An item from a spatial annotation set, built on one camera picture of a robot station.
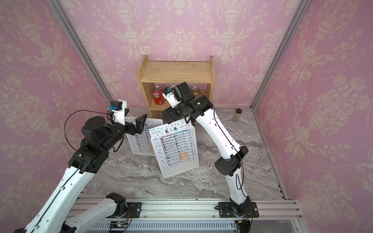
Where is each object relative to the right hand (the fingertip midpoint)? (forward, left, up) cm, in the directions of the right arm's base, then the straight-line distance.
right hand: (172, 111), depth 73 cm
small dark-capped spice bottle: (+19, -44, -26) cm, 55 cm away
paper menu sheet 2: (-12, -1, -12) cm, 17 cm away
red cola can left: (+17, +9, -2) cm, 19 cm away
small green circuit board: (-43, +29, -35) cm, 62 cm away
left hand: (-7, +14, +7) cm, 17 cm away
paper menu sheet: (-4, +21, -23) cm, 31 cm away
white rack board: (-3, +11, -6) cm, 12 cm away
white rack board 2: (-20, +2, -28) cm, 35 cm away
